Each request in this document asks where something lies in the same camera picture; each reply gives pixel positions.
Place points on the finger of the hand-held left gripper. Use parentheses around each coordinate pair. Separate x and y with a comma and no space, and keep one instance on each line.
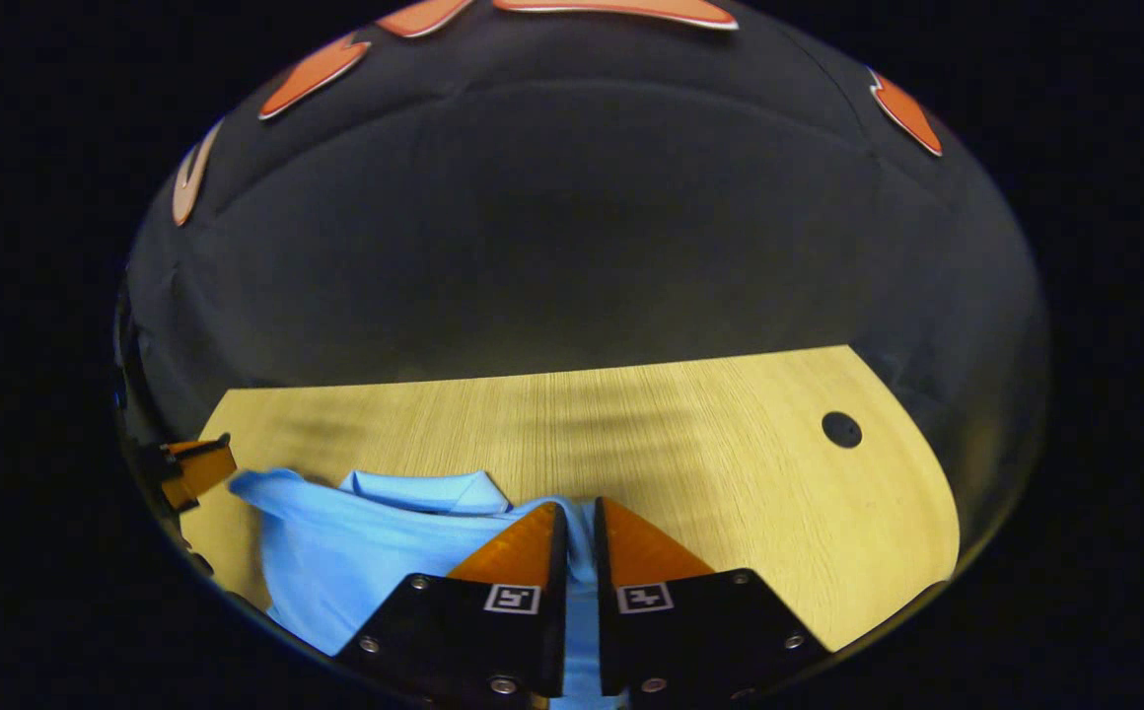
(199,468)

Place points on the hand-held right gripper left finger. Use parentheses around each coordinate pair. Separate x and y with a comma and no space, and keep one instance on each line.
(552,562)

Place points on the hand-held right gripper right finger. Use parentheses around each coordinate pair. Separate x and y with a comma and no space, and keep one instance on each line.
(604,562)

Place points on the light blue T-shirt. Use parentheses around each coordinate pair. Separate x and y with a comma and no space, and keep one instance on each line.
(355,562)

